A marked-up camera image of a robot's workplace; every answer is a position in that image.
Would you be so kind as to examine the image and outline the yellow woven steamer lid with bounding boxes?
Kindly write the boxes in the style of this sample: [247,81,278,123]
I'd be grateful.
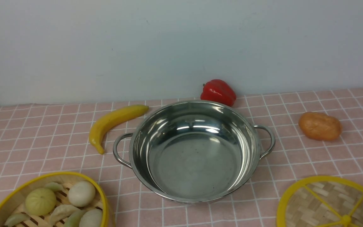
[276,176,363,227]

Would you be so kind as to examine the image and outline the yellow bamboo steamer basket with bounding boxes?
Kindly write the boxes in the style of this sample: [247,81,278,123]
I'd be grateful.
[0,172,115,227]

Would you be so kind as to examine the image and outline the stainless steel pot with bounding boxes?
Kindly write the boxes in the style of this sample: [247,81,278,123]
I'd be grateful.
[112,100,276,204]

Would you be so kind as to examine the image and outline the red bell pepper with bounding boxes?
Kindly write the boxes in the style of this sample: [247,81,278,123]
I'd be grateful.
[200,79,237,107]

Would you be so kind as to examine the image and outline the yellow banana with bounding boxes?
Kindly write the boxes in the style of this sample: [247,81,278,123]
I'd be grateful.
[89,105,149,155]

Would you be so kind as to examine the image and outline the white round bun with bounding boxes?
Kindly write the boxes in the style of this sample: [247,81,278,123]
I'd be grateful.
[67,181,96,207]

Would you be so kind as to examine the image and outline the white bun front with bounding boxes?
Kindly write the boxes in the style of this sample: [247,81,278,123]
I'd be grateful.
[79,209,103,227]

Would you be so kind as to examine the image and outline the orange bread roll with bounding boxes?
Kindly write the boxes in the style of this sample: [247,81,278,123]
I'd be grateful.
[298,112,343,141]

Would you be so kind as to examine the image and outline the green dumpling top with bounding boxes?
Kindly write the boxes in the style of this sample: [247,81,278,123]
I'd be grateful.
[43,182,64,192]

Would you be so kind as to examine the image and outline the green dumpling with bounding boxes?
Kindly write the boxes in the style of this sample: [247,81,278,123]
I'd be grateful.
[3,212,31,227]
[64,210,87,227]
[43,182,64,192]

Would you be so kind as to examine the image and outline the green dumpling lower centre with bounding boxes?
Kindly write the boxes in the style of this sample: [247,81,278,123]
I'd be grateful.
[64,210,87,227]

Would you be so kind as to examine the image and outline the pale dumpling centre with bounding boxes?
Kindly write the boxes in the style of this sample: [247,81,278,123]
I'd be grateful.
[49,204,81,226]

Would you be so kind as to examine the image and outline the pink checked tablecloth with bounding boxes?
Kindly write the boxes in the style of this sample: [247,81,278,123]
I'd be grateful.
[0,88,363,227]

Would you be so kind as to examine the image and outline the pale green round bun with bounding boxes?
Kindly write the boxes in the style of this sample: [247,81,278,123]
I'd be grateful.
[25,187,56,216]

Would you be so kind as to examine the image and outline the green dumpling lower left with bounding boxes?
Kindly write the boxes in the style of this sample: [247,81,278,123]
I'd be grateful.
[3,212,31,227]

